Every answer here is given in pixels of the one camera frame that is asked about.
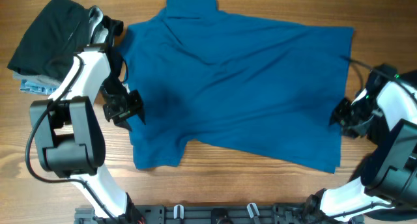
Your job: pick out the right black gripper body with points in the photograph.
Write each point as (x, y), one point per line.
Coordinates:
(359, 114)

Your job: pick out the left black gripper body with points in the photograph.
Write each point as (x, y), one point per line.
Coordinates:
(122, 104)

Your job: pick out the blue polo shirt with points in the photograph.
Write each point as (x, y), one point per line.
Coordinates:
(262, 86)

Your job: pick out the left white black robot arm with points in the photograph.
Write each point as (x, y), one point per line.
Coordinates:
(66, 144)

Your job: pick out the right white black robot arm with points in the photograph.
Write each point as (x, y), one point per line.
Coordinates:
(383, 186)

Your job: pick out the dark clothes pile right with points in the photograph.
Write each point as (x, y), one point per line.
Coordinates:
(378, 130)

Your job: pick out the light blue folded garment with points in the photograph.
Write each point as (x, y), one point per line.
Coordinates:
(36, 88)

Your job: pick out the black folded garment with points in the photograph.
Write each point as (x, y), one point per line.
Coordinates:
(55, 38)

